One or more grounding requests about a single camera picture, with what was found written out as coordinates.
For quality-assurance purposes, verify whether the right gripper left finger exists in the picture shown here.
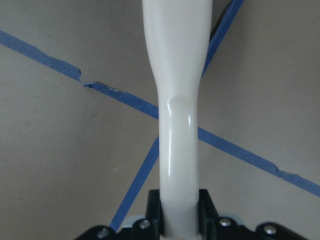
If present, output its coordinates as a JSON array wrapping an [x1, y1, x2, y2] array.
[[145, 189, 164, 235]]

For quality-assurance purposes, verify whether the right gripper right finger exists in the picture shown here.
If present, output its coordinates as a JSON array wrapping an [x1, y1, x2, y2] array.
[[198, 189, 219, 233]]

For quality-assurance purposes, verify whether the beige hand brush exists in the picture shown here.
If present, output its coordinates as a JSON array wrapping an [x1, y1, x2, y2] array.
[[142, 0, 213, 240]]

